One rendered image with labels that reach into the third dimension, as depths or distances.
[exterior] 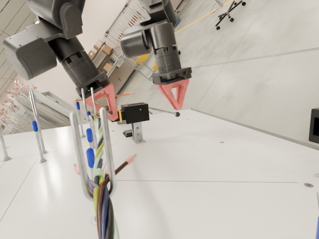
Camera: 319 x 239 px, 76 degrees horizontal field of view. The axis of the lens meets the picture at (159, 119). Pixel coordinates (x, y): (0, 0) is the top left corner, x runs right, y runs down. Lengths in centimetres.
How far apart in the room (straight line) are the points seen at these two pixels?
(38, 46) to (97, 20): 859
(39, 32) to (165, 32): 24
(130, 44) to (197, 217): 40
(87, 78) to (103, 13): 866
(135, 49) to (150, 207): 36
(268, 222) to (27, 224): 27
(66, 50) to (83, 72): 5
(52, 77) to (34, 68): 831
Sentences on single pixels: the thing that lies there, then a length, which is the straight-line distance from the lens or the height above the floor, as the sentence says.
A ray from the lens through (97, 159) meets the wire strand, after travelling 18.
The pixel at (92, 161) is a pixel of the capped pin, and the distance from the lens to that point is 23.
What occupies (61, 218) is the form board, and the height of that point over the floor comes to 119.
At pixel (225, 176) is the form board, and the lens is 33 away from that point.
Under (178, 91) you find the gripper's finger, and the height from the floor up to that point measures 106.
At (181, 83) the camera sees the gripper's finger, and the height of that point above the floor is 108.
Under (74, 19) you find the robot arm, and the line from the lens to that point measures 41.
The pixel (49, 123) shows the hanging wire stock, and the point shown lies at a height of 129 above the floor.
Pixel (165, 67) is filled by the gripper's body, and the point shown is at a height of 113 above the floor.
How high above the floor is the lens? 125
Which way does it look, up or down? 21 degrees down
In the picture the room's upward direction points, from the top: 54 degrees counter-clockwise
